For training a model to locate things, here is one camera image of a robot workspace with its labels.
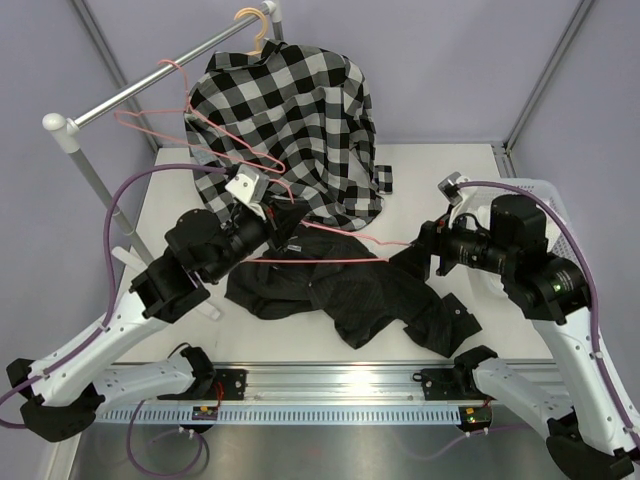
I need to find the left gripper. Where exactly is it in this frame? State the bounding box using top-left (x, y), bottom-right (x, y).
top-left (205, 195), bottom-right (310, 284)

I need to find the metal clothes rack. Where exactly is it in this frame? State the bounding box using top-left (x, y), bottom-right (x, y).
top-left (39, 0), bottom-right (286, 321)

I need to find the pink wire hanger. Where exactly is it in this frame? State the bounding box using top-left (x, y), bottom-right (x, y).
top-left (113, 59), bottom-right (287, 174)
top-left (247, 174), bottom-right (416, 265)

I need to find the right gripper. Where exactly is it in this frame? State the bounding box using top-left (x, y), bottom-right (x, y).
top-left (389, 203), bottom-right (514, 282)

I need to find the aluminium mounting rail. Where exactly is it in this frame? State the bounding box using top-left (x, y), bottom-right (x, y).
top-left (99, 362), bottom-right (566, 404)

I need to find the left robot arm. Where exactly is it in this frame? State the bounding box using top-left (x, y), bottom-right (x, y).
top-left (7, 200), bottom-right (309, 442)

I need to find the white slotted cable duct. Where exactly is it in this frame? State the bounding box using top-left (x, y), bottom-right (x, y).
top-left (97, 404), bottom-right (462, 425)

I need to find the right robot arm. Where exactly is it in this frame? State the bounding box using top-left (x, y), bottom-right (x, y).
top-left (391, 194), bottom-right (639, 479)

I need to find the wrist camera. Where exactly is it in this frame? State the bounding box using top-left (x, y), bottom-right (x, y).
top-left (225, 164), bottom-right (269, 220)
top-left (438, 171), bottom-right (478, 228)

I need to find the black white checkered shirt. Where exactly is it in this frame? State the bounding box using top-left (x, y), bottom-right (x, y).
top-left (189, 41), bottom-right (393, 231)

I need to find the beige wooden hanger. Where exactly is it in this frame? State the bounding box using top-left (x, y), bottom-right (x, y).
top-left (233, 6), bottom-right (269, 57)

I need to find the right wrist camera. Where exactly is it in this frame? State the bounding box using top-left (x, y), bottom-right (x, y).
top-left (438, 171), bottom-right (478, 228)

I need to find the black pinstripe shirt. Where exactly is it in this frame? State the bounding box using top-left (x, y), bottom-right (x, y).
top-left (223, 234), bottom-right (484, 359)

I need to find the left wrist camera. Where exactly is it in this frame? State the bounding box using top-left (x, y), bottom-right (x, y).
top-left (225, 164), bottom-right (269, 220)

